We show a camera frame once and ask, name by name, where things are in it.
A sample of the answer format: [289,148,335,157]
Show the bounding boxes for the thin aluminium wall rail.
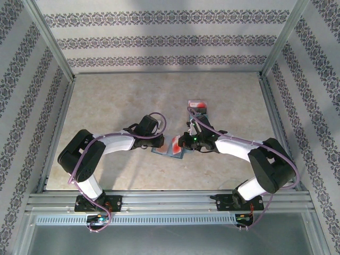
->
[74,70,262,75]

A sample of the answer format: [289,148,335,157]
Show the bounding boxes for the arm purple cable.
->
[187,106,301,231]
[68,113,167,234]

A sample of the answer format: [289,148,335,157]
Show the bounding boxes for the teal leather card holder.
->
[150,134,184,160]

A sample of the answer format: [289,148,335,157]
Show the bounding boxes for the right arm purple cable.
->
[187,106,301,231]

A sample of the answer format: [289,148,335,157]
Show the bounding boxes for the aluminium side rail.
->
[259,76,303,191]
[36,79,77,194]

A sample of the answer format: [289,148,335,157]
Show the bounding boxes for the slotted metal cable duct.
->
[34,214,256,226]

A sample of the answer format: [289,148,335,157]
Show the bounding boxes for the grey sheet metal tray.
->
[15,212,324,255]

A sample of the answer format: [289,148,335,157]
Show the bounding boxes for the long aluminium base rail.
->
[25,192,312,213]

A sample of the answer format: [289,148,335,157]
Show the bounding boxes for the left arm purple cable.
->
[68,113,167,234]

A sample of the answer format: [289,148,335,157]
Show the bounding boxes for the aluminium corner post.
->
[261,0,311,78]
[22,0,75,83]

